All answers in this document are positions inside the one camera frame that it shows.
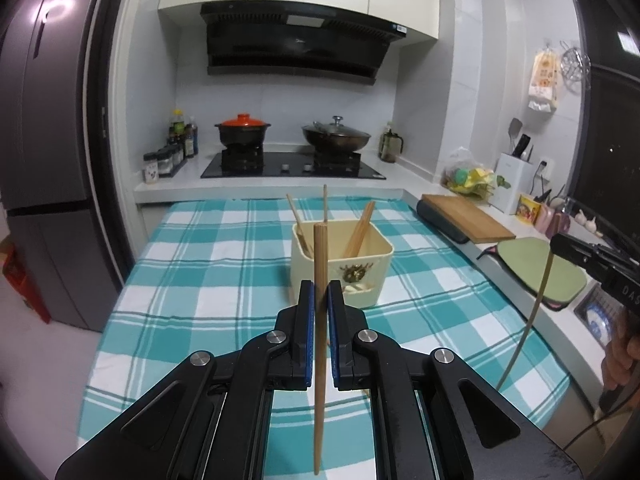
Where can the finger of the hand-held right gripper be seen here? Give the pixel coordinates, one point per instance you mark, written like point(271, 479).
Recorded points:
point(570, 246)
point(594, 269)

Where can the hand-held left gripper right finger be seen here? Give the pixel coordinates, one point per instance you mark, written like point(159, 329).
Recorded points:
point(334, 330)

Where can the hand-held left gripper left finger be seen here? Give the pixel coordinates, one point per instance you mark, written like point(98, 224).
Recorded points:
point(309, 330)

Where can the wooden chopstick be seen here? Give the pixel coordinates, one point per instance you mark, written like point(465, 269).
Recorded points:
point(538, 305)
point(368, 225)
point(320, 260)
point(361, 222)
point(325, 202)
point(295, 215)

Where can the cream utensil holder box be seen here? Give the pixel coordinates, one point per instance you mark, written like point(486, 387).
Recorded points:
point(380, 270)

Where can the person's right hand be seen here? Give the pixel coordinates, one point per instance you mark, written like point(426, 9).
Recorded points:
point(622, 360)

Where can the purple soap bottle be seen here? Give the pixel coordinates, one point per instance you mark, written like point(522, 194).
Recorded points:
point(562, 220)

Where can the garlic bulbs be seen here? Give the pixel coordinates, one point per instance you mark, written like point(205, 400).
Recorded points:
point(586, 219)

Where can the pink container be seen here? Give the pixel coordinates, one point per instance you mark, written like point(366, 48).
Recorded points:
point(544, 220)

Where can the green mat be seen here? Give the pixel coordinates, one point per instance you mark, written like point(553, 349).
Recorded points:
point(540, 270)

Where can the blue and white plate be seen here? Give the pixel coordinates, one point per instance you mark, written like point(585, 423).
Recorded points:
point(595, 317)

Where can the yellow printed box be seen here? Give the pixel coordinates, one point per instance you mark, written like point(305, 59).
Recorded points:
point(529, 209)

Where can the white knife block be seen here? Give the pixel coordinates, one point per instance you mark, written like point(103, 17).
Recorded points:
point(515, 185)

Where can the wooden cutting board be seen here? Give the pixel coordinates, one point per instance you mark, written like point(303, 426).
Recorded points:
point(470, 217)

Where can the teal checked tablecloth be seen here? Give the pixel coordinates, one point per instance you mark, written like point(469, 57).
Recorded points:
point(210, 280)

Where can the dark window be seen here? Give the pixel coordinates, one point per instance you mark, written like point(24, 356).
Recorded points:
point(615, 135)

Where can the clear plastic bag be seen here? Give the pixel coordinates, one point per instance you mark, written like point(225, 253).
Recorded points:
point(467, 175)

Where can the metal spatula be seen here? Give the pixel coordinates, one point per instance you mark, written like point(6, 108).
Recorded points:
point(515, 130)

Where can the black gas hob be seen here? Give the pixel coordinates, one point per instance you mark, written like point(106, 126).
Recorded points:
point(270, 167)

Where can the hanging food bag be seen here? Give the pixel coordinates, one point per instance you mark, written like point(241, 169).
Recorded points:
point(544, 80)

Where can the hanging metal steamer rack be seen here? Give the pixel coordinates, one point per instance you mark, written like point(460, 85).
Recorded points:
point(575, 67)

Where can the wok with glass lid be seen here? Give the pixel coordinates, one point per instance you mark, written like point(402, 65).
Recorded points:
point(335, 137)

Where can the glass french press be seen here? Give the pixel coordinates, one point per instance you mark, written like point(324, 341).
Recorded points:
point(390, 145)

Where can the clay pot with orange lid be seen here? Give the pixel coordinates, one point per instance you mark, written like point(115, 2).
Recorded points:
point(242, 132)

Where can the spice jar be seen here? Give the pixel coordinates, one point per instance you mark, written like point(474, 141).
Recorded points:
point(151, 169)
point(165, 162)
point(176, 156)

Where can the dark sauce bottle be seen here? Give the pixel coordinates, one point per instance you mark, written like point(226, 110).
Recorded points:
point(190, 140)

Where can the yellow-capped oil bottle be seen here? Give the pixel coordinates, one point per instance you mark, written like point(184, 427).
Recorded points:
point(176, 127)

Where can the black range hood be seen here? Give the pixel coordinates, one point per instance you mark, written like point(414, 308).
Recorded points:
point(290, 50)

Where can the grey refrigerator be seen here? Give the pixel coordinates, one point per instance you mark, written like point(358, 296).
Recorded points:
point(55, 135)

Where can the wall socket with plug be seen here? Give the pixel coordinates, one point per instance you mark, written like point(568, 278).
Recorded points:
point(546, 167)

